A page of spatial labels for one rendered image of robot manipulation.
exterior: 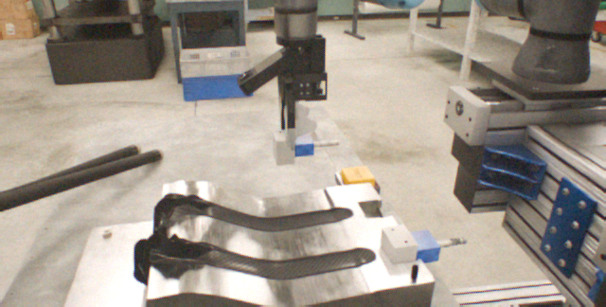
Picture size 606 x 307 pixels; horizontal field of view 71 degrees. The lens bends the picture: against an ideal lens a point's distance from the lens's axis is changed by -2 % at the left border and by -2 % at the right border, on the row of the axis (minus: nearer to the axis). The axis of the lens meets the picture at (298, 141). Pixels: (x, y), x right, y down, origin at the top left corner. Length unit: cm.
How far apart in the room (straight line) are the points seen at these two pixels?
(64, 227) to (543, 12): 105
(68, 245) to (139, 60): 367
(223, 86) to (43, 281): 309
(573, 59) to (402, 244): 57
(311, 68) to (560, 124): 56
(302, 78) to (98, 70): 391
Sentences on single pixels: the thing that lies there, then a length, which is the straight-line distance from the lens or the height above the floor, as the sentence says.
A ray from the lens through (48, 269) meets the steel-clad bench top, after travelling 87.
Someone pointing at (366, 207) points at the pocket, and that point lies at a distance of 78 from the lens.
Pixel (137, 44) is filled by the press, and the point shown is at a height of 36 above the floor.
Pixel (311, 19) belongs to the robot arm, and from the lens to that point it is 75.
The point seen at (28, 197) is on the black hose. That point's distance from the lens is 89.
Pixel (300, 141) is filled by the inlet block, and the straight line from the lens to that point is 85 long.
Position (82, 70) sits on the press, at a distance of 462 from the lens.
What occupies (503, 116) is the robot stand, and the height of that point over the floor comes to 97.
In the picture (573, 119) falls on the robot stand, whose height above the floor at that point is 95.
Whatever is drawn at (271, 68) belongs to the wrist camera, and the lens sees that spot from 77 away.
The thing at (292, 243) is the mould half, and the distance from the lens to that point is 68.
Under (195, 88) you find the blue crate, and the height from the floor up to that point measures 11.
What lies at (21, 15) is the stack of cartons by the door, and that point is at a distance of 710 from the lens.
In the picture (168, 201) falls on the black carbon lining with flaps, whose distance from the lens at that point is 70.
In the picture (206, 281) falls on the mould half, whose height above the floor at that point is 93.
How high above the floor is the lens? 132
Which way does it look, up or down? 26 degrees down
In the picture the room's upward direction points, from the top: straight up
